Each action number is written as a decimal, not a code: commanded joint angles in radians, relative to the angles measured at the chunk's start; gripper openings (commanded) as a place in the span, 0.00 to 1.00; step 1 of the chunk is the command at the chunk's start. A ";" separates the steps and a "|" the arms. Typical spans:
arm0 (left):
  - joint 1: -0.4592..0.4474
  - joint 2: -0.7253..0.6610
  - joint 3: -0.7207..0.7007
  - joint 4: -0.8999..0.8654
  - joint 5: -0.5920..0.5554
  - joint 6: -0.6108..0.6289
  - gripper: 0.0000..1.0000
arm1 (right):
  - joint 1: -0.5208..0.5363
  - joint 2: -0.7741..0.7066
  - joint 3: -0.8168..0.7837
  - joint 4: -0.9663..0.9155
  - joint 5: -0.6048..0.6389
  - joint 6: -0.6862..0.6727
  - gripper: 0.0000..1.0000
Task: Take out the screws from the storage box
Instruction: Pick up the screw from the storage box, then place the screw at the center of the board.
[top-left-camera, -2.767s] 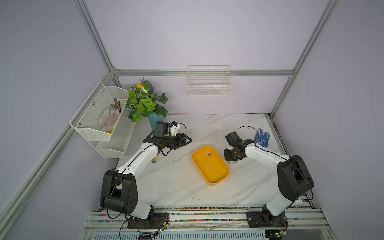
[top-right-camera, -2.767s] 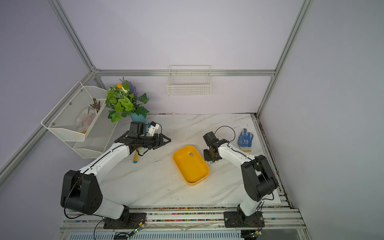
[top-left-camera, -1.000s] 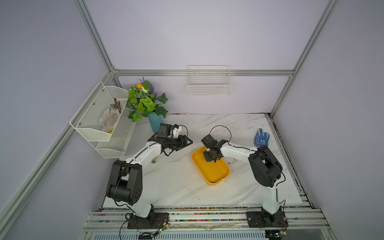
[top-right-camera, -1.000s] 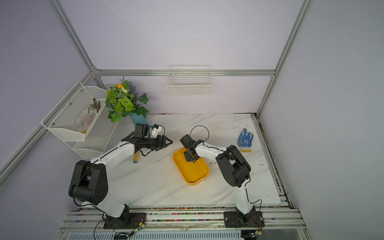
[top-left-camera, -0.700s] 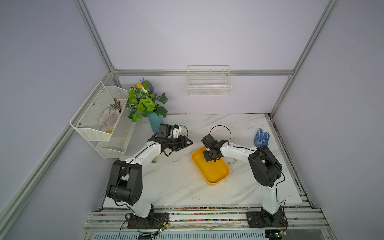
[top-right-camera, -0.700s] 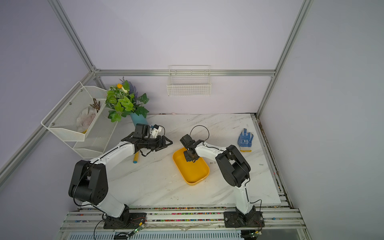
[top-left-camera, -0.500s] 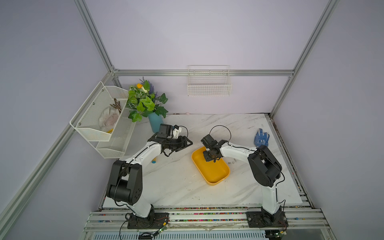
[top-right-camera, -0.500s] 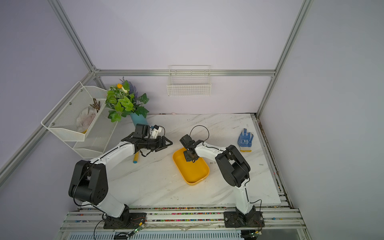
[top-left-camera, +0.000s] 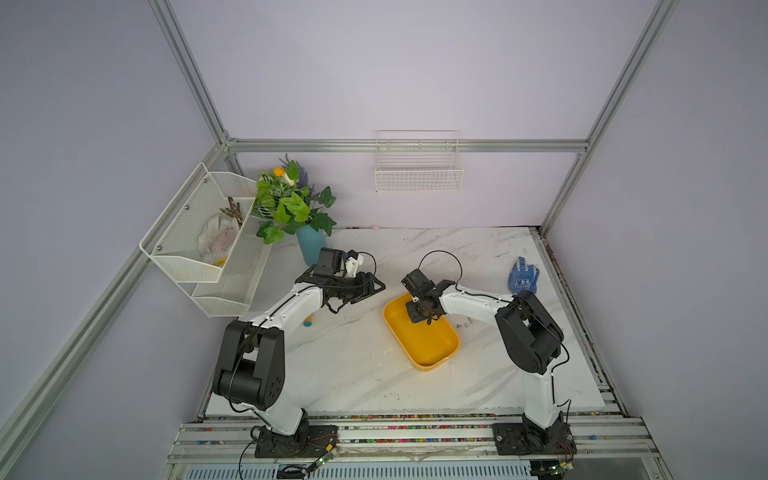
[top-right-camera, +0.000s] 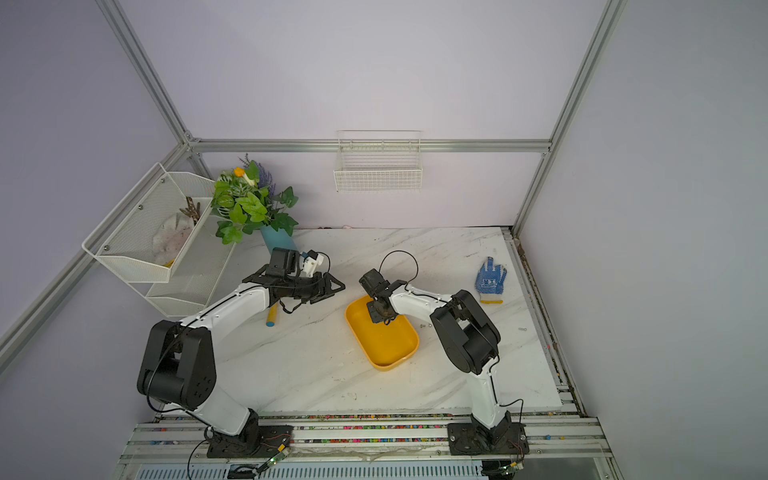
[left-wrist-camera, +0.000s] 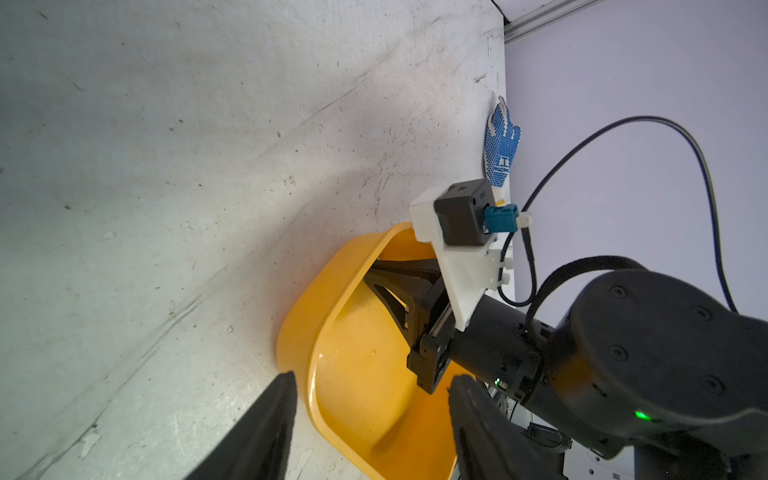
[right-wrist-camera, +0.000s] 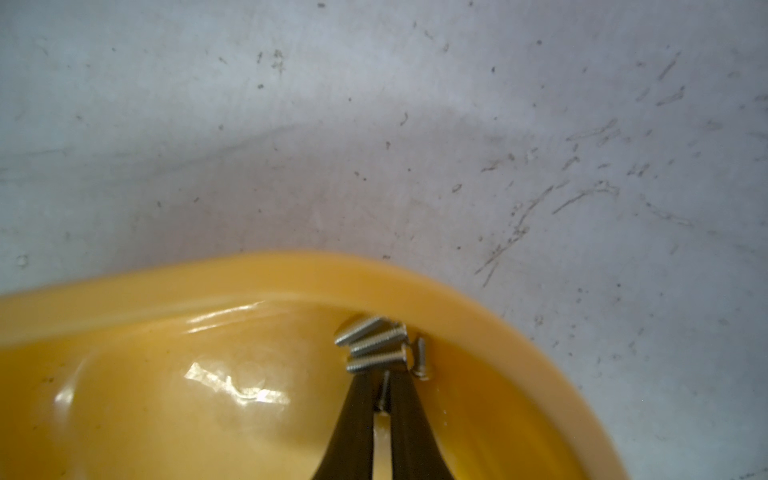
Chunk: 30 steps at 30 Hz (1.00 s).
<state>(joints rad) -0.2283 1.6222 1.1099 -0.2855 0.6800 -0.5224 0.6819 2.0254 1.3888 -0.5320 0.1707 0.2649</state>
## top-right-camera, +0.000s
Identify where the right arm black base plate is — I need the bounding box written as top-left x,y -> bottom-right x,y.
447,412 -> 530,457

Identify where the brown dried twig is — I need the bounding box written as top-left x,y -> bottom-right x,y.
179,196 -> 201,225

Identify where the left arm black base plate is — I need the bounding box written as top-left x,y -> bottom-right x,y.
206,409 -> 293,459

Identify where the green shovel with yellow handle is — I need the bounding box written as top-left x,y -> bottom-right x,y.
266,304 -> 280,327

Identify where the white two-tier mesh shelf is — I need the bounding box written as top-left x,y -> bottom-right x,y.
82,163 -> 234,317

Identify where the aluminium frame rail structure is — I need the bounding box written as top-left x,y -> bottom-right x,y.
0,0 -> 628,480

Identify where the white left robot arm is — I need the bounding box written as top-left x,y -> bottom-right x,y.
137,248 -> 345,437

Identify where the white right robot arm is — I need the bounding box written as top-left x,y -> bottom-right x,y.
359,269 -> 506,430

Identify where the blue dotted work glove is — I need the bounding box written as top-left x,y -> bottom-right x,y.
475,256 -> 508,296

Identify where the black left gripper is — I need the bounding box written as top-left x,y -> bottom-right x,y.
286,270 -> 347,302

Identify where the green artificial plant bouquet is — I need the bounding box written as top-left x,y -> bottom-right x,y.
212,155 -> 299,245

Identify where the teal vase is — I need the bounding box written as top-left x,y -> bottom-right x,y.
260,226 -> 297,254

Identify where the yellow plastic storage box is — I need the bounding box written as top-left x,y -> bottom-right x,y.
345,296 -> 420,371

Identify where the white cloth in shelf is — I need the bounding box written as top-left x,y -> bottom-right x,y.
152,213 -> 195,266

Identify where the white wire wall basket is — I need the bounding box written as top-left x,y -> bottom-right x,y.
334,130 -> 423,193

